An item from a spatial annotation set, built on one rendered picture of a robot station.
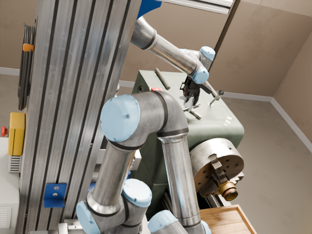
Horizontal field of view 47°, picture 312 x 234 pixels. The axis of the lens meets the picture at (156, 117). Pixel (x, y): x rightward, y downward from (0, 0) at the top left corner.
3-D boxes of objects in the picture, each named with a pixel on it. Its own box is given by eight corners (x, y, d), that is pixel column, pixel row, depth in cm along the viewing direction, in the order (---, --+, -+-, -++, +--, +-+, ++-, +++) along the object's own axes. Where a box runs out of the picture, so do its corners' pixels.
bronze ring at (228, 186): (219, 177, 185) (228, 191, 179) (233, 176, 190) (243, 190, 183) (212, 189, 190) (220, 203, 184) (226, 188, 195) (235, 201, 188)
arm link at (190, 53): (185, 56, 166) (205, 59, 171) (177, 44, 174) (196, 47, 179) (179, 71, 171) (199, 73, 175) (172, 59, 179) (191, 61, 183)
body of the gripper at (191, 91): (178, 90, 193) (186, 71, 186) (192, 90, 197) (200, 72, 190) (184, 99, 188) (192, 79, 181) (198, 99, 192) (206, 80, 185)
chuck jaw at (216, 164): (210, 170, 193) (207, 157, 185) (218, 165, 194) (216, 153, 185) (220, 186, 186) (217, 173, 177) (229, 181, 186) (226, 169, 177)
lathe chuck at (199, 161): (174, 181, 198) (204, 139, 184) (216, 183, 216) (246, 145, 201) (180, 194, 192) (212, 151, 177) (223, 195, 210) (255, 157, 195)
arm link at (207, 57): (198, 44, 178) (212, 46, 182) (190, 63, 184) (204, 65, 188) (204, 52, 172) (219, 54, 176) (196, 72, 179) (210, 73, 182)
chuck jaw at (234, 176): (222, 167, 195) (239, 165, 200) (218, 173, 198) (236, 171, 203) (232, 183, 188) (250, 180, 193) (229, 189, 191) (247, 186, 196)
